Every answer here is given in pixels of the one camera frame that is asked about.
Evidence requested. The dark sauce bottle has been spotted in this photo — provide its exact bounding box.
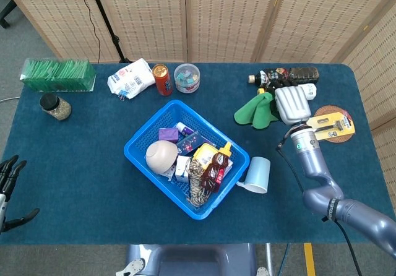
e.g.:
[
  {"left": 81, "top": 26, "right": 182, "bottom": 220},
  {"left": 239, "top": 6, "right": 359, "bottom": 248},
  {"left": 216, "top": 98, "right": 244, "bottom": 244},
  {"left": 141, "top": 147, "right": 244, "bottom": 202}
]
[{"left": 247, "top": 67, "right": 320, "bottom": 88}]

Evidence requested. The black tripod stand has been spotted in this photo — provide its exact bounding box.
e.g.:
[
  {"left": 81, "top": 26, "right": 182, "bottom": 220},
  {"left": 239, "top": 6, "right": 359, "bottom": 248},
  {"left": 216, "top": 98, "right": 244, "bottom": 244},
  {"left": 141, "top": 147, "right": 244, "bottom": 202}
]
[{"left": 86, "top": 0, "right": 131, "bottom": 63}]

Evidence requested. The black hanging cable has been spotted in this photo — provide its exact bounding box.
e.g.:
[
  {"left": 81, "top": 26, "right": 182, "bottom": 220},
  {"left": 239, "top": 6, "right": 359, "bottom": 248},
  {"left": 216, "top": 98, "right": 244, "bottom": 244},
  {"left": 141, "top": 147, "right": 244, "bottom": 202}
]
[{"left": 76, "top": 0, "right": 101, "bottom": 63}]

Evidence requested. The round woven coaster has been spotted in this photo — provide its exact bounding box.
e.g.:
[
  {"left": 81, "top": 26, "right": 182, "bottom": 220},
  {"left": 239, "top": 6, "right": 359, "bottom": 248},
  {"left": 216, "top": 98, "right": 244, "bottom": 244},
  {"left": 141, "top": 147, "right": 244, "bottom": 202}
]
[{"left": 314, "top": 105, "right": 354, "bottom": 144}]

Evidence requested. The clear box of green packets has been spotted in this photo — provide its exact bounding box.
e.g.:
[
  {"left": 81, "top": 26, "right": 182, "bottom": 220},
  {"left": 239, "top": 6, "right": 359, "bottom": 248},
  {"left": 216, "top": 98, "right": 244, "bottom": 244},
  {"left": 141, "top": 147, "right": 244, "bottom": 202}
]
[{"left": 20, "top": 58, "right": 97, "bottom": 93}]

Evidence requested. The light blue mug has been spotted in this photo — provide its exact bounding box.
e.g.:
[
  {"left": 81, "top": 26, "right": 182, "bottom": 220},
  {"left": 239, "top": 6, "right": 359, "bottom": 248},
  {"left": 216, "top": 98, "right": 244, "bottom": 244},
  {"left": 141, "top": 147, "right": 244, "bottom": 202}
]
[{"left": 236, "top": 156, "right": 271, "bottom": 194}]

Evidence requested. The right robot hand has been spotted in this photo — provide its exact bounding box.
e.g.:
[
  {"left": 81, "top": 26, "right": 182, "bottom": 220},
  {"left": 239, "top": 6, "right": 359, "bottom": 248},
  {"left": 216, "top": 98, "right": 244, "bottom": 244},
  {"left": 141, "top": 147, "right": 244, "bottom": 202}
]
[{"left": 259, "top": 82, "right": 312, "bottom": 126}]

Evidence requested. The white bottle with yellow cap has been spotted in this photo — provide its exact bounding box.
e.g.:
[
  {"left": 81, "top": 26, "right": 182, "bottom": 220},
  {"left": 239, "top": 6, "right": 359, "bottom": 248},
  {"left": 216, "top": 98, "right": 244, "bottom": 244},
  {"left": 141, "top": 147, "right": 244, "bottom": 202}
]
[{"left": 257, "top": 83, "right": 317, "bottom": 101}]

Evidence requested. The yellow lidded box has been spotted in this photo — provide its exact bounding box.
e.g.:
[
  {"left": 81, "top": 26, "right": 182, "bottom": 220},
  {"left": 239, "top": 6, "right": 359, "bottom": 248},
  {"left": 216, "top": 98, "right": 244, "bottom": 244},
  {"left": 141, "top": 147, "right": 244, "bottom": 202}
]
[{"left": 192, "top": 142, "right": 219, "bottom": 168}]

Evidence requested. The purple white tube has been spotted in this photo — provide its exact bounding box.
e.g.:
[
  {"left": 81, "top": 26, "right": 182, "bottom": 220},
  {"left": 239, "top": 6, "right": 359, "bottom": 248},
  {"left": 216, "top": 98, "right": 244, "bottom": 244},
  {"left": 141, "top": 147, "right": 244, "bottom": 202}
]
[{"left": 175, "top": 121, "right": 196, "bottom": 137}]

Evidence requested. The bamboo folding screen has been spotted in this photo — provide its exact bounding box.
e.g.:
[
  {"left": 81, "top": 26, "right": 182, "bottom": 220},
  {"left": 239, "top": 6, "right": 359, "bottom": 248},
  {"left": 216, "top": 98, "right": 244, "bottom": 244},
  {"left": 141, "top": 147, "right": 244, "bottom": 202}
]
[{"left": 0, "top": 0, "right": 396, "bottom": 171}]

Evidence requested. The red drink can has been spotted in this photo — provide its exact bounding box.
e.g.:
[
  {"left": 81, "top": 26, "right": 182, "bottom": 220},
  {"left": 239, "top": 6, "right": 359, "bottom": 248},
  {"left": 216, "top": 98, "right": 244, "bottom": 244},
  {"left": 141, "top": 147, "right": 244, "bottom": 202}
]
[{"left": 152, "top": 64, "right": 173, "bottom": 97}]

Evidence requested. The white printed bag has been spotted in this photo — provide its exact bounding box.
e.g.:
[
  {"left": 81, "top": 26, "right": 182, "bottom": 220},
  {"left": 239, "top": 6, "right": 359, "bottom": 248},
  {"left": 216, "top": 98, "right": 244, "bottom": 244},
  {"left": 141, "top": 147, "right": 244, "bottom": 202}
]
[{"left": 107, "top": 58, "right": 157, "bottom": 100}]

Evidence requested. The braided twine bundle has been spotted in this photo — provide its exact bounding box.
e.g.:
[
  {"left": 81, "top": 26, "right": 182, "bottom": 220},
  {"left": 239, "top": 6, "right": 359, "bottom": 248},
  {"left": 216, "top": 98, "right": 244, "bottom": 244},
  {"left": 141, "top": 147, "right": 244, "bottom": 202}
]
[{"left": 186, "top": 158, "right": 214, "bottom": 207}]

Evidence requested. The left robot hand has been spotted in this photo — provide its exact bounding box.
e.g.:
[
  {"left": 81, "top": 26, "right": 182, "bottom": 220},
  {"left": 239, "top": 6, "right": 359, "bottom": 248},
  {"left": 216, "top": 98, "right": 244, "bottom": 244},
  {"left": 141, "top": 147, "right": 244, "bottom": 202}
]
[{"left": 0, "top": 155, "right": 41, "bottom": 234}]

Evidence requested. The robot torso base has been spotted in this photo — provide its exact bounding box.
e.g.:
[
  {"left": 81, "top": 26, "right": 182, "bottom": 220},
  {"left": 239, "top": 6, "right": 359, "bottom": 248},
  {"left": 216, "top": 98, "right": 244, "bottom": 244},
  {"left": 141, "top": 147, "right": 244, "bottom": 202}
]
[{"left": 116, "top": 243, "right": 270, "bottom": 276}]

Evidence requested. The honey bear bottle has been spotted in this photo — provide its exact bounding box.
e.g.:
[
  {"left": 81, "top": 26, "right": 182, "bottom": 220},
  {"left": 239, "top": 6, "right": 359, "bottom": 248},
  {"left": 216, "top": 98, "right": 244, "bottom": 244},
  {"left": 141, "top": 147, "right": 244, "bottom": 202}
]
[{"left": 199, "top": 142, "right": 233, "bottom": 193}]

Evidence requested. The beige bowl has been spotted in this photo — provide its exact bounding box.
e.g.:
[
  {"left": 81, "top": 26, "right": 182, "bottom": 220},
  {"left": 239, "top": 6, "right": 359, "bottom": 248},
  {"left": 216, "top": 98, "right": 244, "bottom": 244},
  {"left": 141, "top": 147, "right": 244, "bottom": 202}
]
[{"left": 145, "top": 140, "right": 179, "bottom": 175}]

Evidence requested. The blue plastic basket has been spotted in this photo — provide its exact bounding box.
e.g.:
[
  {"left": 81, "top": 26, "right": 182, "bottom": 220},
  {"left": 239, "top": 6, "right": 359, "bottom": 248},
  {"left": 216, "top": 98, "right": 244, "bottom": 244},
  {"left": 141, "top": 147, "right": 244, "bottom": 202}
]
[{"left": 123, "top": 99, "right": 251, "bottom": 221}]

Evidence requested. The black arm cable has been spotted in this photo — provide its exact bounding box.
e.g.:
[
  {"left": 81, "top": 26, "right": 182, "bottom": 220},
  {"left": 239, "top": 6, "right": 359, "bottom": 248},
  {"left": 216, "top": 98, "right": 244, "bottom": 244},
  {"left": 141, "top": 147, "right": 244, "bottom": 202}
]
[{"left": 277, "top": 139, "right": 363, "bottom": 276}]

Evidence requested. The dark floral box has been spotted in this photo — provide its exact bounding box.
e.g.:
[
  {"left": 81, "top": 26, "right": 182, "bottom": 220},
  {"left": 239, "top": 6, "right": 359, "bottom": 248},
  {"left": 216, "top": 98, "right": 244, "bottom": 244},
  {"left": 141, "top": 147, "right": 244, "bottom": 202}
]
[{"left": 176, "top": 132, "right": 213, "bottom": 153}]

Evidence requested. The green cloth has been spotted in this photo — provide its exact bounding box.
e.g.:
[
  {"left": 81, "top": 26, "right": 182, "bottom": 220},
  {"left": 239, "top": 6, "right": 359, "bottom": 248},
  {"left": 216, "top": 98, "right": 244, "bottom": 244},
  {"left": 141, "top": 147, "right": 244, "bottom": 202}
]
[{"left": 233, "top": 92, "right": 281, "bottom": 131}]

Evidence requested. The clear jar of clips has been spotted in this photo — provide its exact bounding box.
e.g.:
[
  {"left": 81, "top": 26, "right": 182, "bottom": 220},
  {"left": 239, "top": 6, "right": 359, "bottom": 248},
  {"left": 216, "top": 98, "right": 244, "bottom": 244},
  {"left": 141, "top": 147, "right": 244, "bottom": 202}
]
[{"left": 173, "top": 63, "right": 201, "bottom": 93}]

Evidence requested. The white carton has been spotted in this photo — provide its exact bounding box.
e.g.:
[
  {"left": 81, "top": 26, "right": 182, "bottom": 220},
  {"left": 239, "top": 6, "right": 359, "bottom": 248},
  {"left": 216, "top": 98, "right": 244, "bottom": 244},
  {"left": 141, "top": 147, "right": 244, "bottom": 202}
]
[{"left": 174, "top": 155, "right": 192, "bottom": 183}]

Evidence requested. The razor in yellow package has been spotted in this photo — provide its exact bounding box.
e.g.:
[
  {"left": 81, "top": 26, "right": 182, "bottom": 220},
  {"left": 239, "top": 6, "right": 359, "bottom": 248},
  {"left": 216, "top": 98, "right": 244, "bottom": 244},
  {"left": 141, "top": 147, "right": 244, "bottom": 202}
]
[{"left": 306, "top": 110, "right": 356, "bottom": 142}]

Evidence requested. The glass jar with black lid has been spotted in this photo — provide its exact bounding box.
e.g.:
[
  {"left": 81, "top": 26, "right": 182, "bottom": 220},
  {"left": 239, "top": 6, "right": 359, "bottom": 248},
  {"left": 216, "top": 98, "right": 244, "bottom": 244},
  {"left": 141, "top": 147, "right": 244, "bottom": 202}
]
[{"left": 39, "top": 93, "right": 72, "bottom": 122}]

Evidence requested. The black chair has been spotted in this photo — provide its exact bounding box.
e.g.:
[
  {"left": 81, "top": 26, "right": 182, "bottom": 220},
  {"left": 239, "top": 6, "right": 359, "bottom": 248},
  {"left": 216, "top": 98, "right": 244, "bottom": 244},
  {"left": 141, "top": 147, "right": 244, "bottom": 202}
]
[{"left": 0, "top": 0, "right": 19, "bottom": 29}]

